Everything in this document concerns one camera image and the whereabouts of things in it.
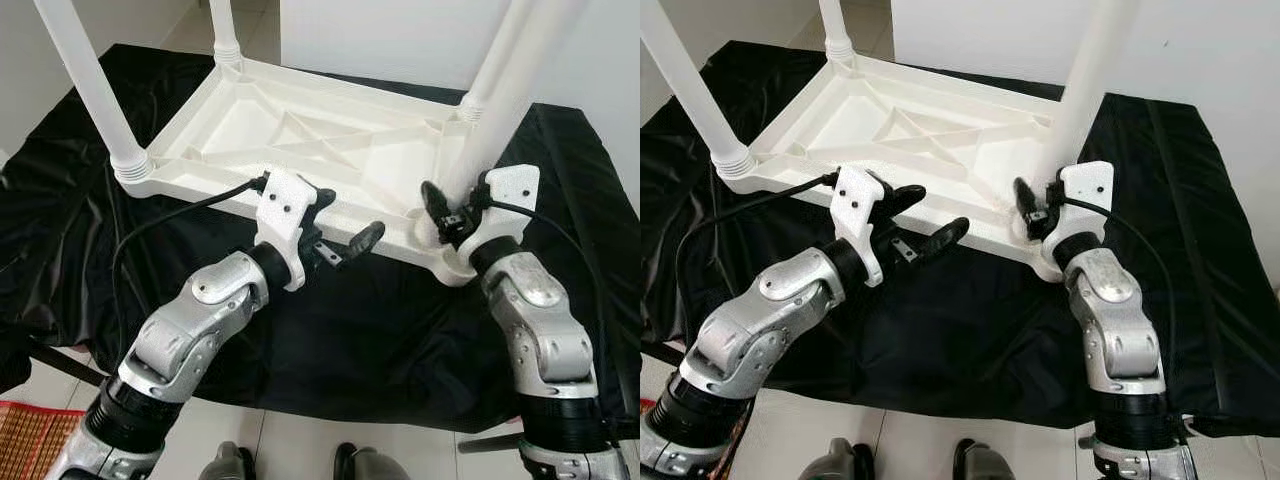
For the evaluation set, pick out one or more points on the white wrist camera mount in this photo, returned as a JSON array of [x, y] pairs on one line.
[[285, 205], [1090, 185], [515, 190], [858, 200]]

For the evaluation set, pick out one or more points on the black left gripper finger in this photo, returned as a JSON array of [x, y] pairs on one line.
[[322, 197], [905, 197], [362, 238], [945, 237]]

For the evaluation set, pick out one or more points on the white plastic children table top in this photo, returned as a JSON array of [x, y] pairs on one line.
[[240, 125], [850, 120]]

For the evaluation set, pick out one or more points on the grey right robot foot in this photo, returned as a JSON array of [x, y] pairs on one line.
[[980, 462], [368, 465]]

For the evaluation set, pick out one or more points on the grey robot foot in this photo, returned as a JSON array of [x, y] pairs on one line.
[[225, 464], [830, 462], [980, 462], [368, 465]]

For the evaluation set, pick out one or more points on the black metal table bar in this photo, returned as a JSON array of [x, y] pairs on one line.
[[490, 442], [660, 352], [70, 362], [1087, 441]]

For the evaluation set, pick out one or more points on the white plastic table leg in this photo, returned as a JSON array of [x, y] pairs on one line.
[[690, 80], [85, 80], [530, 80], [1090, 80], [835, 25], [478, 103], [222, 25]]

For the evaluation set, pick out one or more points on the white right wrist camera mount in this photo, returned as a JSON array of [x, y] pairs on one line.
[[1090, 185], [515, 190]]

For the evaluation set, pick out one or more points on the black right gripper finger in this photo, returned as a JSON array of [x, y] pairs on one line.
[[1055, 186], [481, 190], [1024, 200], [435, 205]]

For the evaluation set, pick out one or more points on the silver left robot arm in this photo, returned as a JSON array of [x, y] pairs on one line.
[[190, 330], [770, 320]]

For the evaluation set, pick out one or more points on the black table cloth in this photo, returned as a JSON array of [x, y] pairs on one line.
[[60, 230], [1200, 250]]

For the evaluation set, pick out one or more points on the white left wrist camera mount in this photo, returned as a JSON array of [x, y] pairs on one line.
[[285, 205], [858, 200]]

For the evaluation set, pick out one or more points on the grey left robot foot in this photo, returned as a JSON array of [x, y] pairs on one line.
[[830, 462], [225, 464]]

